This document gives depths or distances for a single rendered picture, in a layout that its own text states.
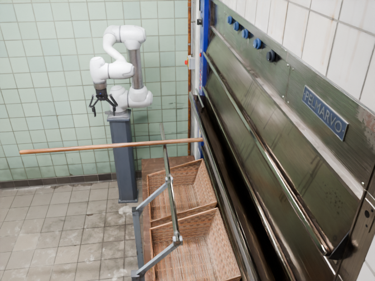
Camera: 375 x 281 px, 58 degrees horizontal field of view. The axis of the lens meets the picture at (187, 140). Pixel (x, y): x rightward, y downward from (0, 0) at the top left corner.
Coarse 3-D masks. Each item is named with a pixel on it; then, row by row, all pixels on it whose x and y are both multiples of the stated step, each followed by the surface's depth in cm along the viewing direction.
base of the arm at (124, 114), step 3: (105, 111) 315; (108, 111) 314; (111, 111) 309; (126, 111) 312; (108, 114) 314; (111, 114) 311; (117, 114) 308; (120, 114) 308; (123, 114) 310; (126, 114) 311; (108, 117) 308; (111, 117) 308; (114, 117) 308; (117, 117) 308; (120, 117) 309; (123, 117) 309; (126, 117) 308
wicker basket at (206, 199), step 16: (160, 176) 282; (176, 176) 284; (208, 176) 258; (192, 192) 282; (208, 192) 252; (160, 208) 266; (176, 208) 266; (192, 208) 266; (208, 208) 247; (160, 224) 236
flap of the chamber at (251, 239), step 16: (208, 112) 229; (208, 128) 208; (224, 144) 194; (224, 160) 179; (224, 176) 166; (240, 176) 168; (240, 192) 157; (240, 208) 147; (256, 224) 140; (256, 240) 131; (256, 256) 124; (272, 256) 126; (272, 272) 119
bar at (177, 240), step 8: (160, 128) 258; (168, 160) 221; (168, 168) 212; (168, 176) 205; (168, 184) 199; (160, 192) 207; (136, 208) 213; (136, 216) 213; (176, 216) 176; (136, 224) 217; (176, 224) 170; (136, 232) 220; (176, 232) 166; (136, 240) 224; (176, 240) 161; (136, 248) 228; (168, 248) 165; (160, 256) 166; (152, 264) 169; (136, 272) 172; (144, 272) 171; (136, 280) 172; (144, 280) 246
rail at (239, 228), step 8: (192, 96) 244; (200, 120) 212; (208, 144) 187; (216, 160) 174; (216, 168) 168; (224, 184) 157; (224, 192) 152; (232, 208) 143; (232, 216) 140; (240, 224) 135; (240, 232) 131; (240, 240) 130; (248, 248) 125; (248, 256) 121; (248, 264) 120; (256, 272) 115; (256, 280) 113
